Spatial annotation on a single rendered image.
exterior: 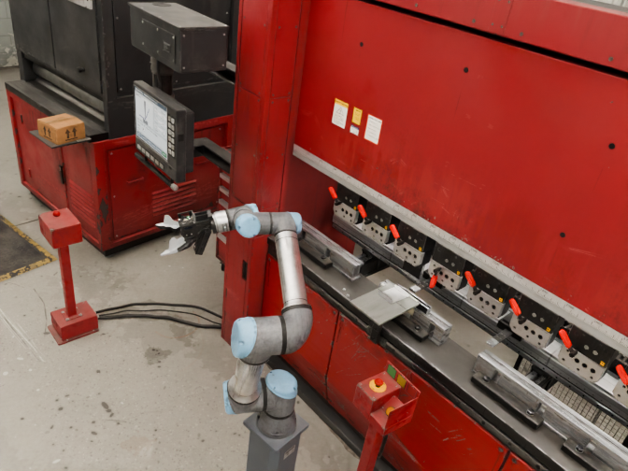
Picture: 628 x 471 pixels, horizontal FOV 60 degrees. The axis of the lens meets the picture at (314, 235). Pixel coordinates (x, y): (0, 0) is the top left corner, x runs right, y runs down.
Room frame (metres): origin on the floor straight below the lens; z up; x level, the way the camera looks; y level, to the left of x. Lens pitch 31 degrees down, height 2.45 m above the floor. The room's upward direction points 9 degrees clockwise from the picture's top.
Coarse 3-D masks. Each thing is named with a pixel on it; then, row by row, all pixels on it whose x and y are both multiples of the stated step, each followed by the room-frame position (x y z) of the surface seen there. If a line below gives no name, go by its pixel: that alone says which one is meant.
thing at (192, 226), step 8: (192, 216) 1.58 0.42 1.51; (200, 216) 1.58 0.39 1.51; (208, 216) 1.58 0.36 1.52; (184, 224) 1.54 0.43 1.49; (192, 224) 1.54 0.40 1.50; (200, 224) 1.57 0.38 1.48; (208, 224) 1.59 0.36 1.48; (184, 232) 1.54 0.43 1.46; (192, 232) 1.55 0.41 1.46; (200, 232) 1.58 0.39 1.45; (216, 232) 1.58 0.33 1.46
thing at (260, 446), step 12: (252, 420) 1.39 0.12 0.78; (300, 420) 1.42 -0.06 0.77; (252, 432) 1.34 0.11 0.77; (300, 432) 1.37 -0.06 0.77; (252, 444) 1.35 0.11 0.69; (264, 444) 1.30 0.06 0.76; (276, 444) 1.30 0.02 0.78; (288, 444) 1.33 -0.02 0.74; (252, 456) 1.35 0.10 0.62; (264, 456) 1.31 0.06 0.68; (276, 456) 1.30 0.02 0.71; (288, 456) 1.34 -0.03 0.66; (252, 468) 1.34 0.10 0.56; (264, 468) 1.31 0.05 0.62; (276, 468) 1.30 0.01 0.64; (288, 468) 1.35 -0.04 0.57
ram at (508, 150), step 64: (320, 0) 2.57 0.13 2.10; (320, 64) 2.54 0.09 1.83; (384, 64) 2.27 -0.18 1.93; (448, 64) 2.06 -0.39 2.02; (512, 64) 1.89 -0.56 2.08; (576, 64) 1.75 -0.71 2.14; (320, 128) 2.49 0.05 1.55; (384, 128) 2.22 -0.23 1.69; (448, 128) 2.01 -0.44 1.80; (512, 128) 1.84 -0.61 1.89; (576, 128) 1.70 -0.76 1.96; (384, 192) 2.17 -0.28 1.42; (448, 192) 1.96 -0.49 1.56; (512, 192) 1.78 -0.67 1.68; (576, 192) 1.64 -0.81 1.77; (512, 256) 1.73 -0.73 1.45; (576, 256) 1.58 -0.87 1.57; (576, 320) 1.52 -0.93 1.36
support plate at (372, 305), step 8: (384, 288) 2.05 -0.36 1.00; (360, 296) 1.96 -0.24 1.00; (368, 296) 1.96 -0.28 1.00; (376, 296) 1.97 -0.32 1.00; (408, 296) 2.01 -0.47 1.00; (352, 304) 1.90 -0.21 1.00; (360, 304) 1.90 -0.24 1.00; (368, 304) 1.91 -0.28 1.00; (376, 304) 1.92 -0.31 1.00; (384, 304) 1.93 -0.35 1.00; (392, 304) 1.94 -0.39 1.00; (400, 304) 1.95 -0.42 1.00; (408, 304) 1.95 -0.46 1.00; (416, 304) 1.96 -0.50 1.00; (368, 312) 1.85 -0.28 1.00; (376, 312) 1.86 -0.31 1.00; (384, 312) 1.87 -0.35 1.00; (392, 312) 1.88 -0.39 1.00; (400, 312) 1.89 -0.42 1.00; (376, 320) 1.81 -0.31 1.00; (384, 320) 1.82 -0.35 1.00
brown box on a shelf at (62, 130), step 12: (48, 120) 3.14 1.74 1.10; (60, 120) 3.16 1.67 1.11; (72, 120) 3.19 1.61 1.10; (36, 132) 3.17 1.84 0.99; (48, 132) 3.07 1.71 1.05; (60, 132) 3.05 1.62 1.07; (72, 132) 3.12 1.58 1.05; (84, 132) 3.19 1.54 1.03; (48, 144) 3.02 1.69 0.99; (60, 144) 3.05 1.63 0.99; (72, 144) 3.09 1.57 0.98
